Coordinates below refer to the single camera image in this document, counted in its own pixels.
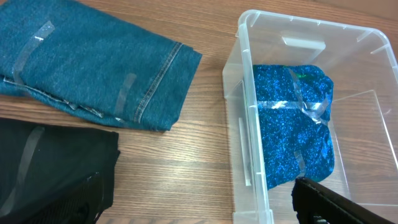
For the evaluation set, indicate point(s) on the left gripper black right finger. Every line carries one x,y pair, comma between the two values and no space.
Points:
315,203

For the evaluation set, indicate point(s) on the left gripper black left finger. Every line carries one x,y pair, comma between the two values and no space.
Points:
80,203

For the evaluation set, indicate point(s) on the black cloth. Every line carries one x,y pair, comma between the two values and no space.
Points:
39,160

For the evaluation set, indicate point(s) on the blue sparkly cloth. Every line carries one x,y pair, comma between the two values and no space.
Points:
294,107

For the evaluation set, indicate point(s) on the blue denim jeans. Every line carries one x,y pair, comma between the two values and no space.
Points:
92,65

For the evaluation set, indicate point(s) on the clear plastic storage bin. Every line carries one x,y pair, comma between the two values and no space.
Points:
363,124

